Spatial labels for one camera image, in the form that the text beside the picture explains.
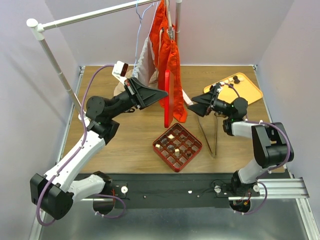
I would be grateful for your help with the orange hanging shorts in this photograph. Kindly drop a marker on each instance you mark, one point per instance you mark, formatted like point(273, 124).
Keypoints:
point(167, 57)

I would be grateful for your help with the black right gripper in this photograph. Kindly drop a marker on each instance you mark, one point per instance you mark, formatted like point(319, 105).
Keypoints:
point(209, 99)

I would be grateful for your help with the metal tongs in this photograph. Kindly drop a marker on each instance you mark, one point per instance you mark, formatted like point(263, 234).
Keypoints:
point(209, 129)

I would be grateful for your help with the white clothes rack frame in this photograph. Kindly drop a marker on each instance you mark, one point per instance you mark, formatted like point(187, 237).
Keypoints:
point(38, 30)

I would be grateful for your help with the tan square chocolate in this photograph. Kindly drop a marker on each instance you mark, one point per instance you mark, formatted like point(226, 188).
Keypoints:
point(177, 152)

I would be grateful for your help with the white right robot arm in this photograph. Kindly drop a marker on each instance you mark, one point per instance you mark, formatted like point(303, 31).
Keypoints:
point(271, 146)

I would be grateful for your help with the red chocolate box tray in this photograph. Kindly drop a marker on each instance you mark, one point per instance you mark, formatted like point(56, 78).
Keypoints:
point(183, 140)

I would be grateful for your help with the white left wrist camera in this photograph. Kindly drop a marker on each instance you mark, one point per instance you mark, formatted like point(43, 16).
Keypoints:
point(119, 71)

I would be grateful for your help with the red tin lid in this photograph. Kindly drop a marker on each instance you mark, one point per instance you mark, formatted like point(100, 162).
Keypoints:
point(169, 100)

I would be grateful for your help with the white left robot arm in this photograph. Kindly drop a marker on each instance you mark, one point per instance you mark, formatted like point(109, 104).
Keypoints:
point(57, 190)

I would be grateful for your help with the grey hanging towel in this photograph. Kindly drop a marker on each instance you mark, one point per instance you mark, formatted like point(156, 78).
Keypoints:
point(145, 70)

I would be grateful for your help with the yellow plastic tray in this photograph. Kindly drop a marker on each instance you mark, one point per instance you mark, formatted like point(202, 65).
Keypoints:
point(245, 89)

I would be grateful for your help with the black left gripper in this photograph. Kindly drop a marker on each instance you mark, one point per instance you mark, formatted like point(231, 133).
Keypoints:
point(141, 95)

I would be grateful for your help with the beige crumpled cloth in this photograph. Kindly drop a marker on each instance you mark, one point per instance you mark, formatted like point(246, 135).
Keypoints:
point(122, 85)

